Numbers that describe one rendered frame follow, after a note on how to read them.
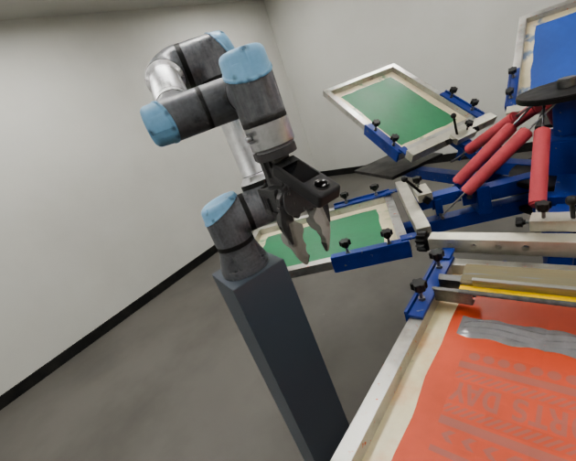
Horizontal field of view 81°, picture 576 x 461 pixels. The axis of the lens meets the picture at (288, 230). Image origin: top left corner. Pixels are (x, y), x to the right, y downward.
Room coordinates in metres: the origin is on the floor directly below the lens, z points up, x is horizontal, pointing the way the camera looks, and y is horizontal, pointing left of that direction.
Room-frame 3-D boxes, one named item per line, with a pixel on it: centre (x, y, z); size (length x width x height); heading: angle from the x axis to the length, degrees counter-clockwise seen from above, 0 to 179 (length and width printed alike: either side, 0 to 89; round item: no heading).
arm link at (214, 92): (0.67, 0.00, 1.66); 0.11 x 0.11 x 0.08; 8
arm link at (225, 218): (0.96, 0.15, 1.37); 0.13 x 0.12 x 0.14; 98
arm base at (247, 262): (0.96, 0.16, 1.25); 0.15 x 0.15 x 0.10
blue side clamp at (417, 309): (0.82, -0.34, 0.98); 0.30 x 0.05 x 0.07; 133
